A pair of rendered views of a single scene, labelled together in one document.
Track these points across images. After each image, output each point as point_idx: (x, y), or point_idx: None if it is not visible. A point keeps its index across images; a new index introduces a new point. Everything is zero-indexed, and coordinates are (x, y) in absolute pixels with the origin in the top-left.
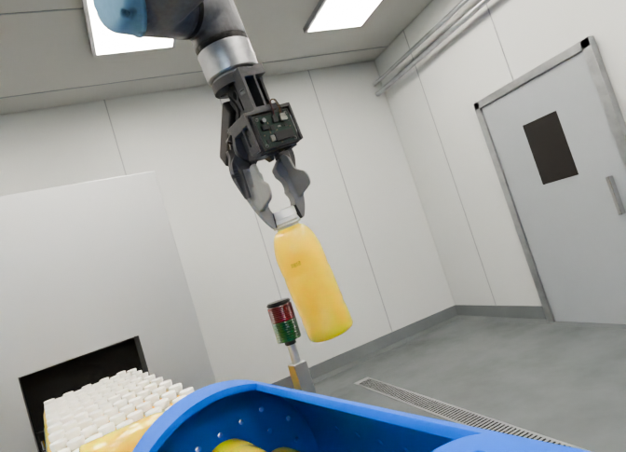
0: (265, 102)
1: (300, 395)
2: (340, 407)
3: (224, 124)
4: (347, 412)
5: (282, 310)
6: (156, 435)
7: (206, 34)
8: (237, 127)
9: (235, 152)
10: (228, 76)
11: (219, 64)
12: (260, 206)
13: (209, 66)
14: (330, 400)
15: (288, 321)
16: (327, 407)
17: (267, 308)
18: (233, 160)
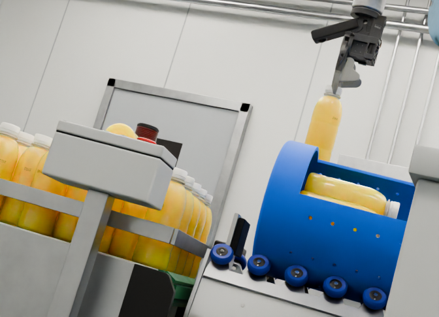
0: (380, 39)
1: (368, 172)
2: (402, 182)
3: (345, 25)
4: (407, 184)
5: (155, 136)
6: (309, 148)
7: None
8: (364, 38)
9: (347, 44)
10: (376, 14)
11: (377, 6)
12: (341, 79)
13: (372, 1)
14: (394, 178)
15: None
16: (392, 180)
17: (142, 126)
18: (347, 48)
